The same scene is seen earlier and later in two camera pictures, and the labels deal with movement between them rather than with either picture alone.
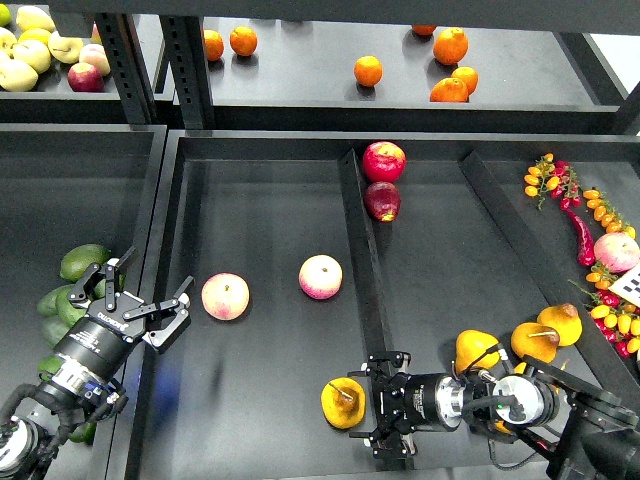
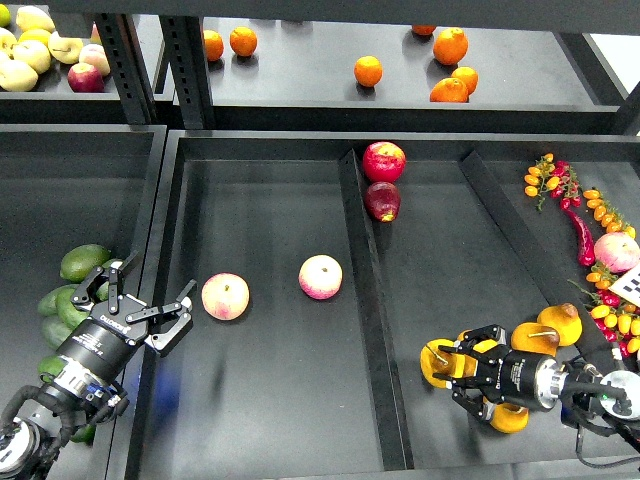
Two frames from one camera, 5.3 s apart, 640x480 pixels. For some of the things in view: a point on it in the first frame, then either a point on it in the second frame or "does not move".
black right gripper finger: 383,368 -> 468,341
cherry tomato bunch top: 555,178 does not move
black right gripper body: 404,402 -> 523,378
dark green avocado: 65,309 does not move
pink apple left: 225,296 does not move
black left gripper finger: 165,335 does not move
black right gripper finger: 391,443 -> 478,403
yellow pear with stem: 343,402 -> 434,360
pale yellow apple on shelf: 67,50 does not move
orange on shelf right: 468,75 does not move
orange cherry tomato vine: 606,215 does not move
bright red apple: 383,161 does not move
